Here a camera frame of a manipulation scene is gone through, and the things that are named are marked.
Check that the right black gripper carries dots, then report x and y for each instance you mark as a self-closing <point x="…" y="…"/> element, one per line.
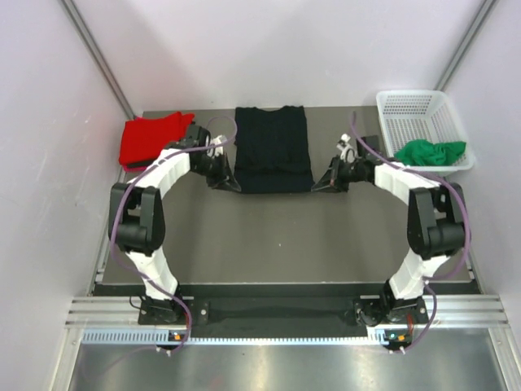
<point x="331" y="182"/>

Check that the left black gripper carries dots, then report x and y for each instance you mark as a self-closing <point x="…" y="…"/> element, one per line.
<point x="222" y="180"/>

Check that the black t shirt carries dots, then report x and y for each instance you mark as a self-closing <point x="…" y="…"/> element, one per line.
<point x="272" y="151"/>

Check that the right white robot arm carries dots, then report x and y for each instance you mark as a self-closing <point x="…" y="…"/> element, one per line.
<point x="435" y="223"/>

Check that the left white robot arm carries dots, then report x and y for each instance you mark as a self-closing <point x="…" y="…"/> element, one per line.
<point x="137" y="226"/>

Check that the green crumpled t shirt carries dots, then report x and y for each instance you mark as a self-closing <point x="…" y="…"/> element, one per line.
<point x="422" y="153"/>

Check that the folded pink t shirt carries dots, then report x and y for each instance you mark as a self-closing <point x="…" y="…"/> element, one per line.
<point x="132" y="168"/>

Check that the folded red t shirt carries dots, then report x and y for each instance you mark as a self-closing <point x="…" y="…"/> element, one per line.
<point x="143" y="139"/>

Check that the white plastic basket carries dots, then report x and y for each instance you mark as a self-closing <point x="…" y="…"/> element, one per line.
<point x="407" y="115"/>

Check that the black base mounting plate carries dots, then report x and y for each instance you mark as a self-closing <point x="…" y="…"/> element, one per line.
<point x="280" y="317"/>

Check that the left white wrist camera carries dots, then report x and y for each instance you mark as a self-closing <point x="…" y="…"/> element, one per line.
<point x="216" y="146"/>

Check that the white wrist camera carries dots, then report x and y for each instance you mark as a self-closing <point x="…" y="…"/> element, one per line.
<point x="347" y="152"/>
<point x="216" y="146"/>

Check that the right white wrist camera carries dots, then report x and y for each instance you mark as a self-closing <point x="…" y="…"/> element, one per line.
<point x="347" y="152"/>

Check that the slotted grey cable duct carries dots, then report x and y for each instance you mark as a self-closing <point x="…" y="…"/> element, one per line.
<point x="165" y="337"/>

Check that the right aluminium corner post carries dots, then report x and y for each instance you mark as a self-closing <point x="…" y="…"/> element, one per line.
<point x="472" y="31"/>

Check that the aluminium corner post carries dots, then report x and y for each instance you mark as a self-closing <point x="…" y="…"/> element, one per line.
<point x="72" y="11"/>
<point x="472" y="31"/>

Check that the aluminium front rail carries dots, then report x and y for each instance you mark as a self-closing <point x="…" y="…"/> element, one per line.
<point x="448" y="311"/>

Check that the left aluminium corner post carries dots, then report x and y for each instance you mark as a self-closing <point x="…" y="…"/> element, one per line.
<point x="72" y="11"/>

